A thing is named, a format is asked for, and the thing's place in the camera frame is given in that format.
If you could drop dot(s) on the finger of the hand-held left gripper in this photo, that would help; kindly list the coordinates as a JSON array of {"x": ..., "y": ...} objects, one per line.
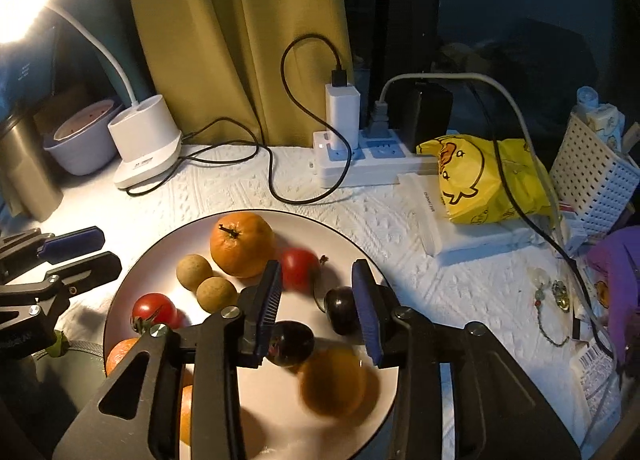
[
  {"x": 75, "y": 242},
  {"x": 95, "y": 270}
]

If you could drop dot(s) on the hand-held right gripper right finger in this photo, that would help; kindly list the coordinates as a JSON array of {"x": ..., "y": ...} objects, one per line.
[{"x": 367, "y": 320}]

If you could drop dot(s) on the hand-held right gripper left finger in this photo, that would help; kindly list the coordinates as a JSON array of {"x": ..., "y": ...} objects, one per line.
[{"x": 270, "y": 305}]

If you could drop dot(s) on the dark cherry with stem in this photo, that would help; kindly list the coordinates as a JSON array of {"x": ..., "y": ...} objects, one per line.
[{"x": 340, "y": 312}]

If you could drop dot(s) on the dark plum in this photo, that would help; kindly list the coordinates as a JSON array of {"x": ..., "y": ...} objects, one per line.
[{"x": 292, "y": 342}]

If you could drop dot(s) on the red cherry tomato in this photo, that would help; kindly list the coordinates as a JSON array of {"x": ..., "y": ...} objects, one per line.
[
  {"x": 152, "y": 310},
  {"x": 300, "y": 270}
]

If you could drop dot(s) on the large orange with leaf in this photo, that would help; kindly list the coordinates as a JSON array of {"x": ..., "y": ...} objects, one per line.
[{"x": 120, "y": 357}]

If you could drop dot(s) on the white round plate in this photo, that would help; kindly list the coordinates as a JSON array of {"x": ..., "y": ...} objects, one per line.
[{"x": 270, "y": 420}]

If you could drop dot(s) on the green leaf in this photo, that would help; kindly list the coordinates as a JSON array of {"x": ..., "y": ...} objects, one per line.
[{"x": 57, "y": 345}]

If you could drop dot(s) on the steel tumbler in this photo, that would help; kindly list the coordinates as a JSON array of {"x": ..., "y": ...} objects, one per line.
[{"x": 30, "y": 174}]

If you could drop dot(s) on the lilac bowl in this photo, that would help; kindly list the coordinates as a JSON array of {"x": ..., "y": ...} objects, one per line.
[{"x": 85, "y": 154}]

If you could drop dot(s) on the white embossed table cover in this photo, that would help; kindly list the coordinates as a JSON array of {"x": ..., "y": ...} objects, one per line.
[{"x": 350, "y": 220}]

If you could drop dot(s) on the white flat packet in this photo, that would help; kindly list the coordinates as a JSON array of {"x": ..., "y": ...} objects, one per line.
[{"x": 430, "y": 220}]

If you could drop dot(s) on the pale inner bowl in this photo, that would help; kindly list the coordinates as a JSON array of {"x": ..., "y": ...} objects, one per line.
[{"x": 85, "y": 119}]

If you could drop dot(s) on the white desk lamp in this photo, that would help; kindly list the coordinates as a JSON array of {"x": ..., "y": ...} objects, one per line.
[{"x": 145, "y": 139}]

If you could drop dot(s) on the cardboard box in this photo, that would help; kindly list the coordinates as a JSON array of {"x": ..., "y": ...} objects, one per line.
[{"x": 60, "y": 104}]

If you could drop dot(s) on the white power strip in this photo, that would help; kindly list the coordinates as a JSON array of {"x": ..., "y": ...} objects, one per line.
[{"x": 360, "y": 172}]

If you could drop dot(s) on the teal board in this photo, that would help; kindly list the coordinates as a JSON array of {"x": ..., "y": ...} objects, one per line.
[{"x": 25, "y": 84}]

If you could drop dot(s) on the yellow duck print bag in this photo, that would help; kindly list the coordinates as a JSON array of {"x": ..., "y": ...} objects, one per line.
[{"x": 465, "y": 174}]

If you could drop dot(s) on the white charger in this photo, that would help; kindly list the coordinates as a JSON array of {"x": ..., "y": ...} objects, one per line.
[{"x": 342, "y": 112}]

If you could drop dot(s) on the black power adapter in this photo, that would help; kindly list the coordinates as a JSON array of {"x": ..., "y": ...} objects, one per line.
[{"x": 425, "y": 114}]

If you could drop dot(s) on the white labelled packet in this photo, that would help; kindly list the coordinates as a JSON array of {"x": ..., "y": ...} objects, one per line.
[{"x": 595, "y": 375}]

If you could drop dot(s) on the yellow curtain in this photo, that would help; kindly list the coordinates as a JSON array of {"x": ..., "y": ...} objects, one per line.
[{"x": 210, "y": 39}]

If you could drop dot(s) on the purple cloth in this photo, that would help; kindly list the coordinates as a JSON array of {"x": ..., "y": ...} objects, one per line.
[{"x": 620, "y": 265}]

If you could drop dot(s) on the white perforated basket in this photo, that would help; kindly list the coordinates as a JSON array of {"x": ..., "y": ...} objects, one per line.
[{"x": 595, "y": 179}]

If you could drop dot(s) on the printed tissue pack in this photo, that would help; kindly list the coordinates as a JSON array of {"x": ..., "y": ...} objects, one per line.
[{"x": 600, "y": 117}]

